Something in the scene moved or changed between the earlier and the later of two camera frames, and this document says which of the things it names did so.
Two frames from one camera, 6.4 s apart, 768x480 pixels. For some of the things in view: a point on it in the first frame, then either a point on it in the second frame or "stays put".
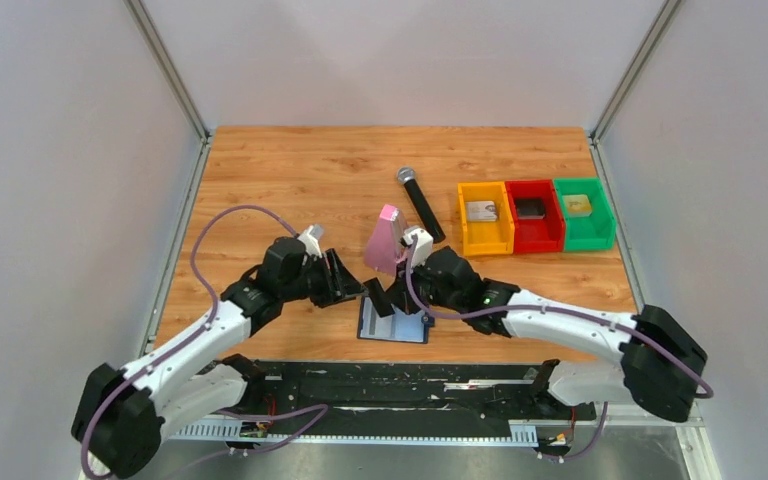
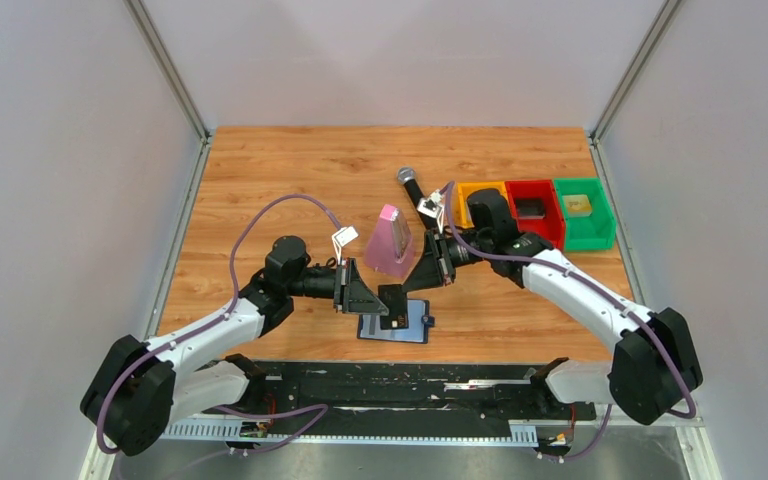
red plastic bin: x=539 y=226 stays put
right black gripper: x=400 y=296 to x=432 y=270
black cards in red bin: x=530 y=208 stays put
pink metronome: x=385 y=239 stays put
